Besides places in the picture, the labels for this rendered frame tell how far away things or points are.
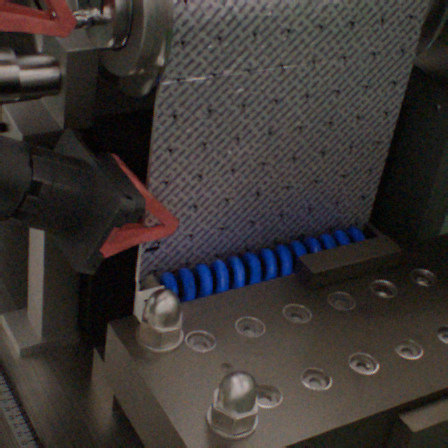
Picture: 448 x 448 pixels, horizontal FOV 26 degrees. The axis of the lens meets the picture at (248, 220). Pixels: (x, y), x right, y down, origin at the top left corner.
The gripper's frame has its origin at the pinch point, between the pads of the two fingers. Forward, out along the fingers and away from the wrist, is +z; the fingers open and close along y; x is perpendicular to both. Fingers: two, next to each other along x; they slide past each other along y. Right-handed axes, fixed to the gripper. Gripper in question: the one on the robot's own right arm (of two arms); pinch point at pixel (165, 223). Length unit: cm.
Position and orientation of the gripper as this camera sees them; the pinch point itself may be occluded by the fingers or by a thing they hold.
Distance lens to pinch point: 76.1
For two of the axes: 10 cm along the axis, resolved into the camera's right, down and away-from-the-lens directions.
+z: 6.8, 2.1, 7.0
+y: 5.0, 5.7, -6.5
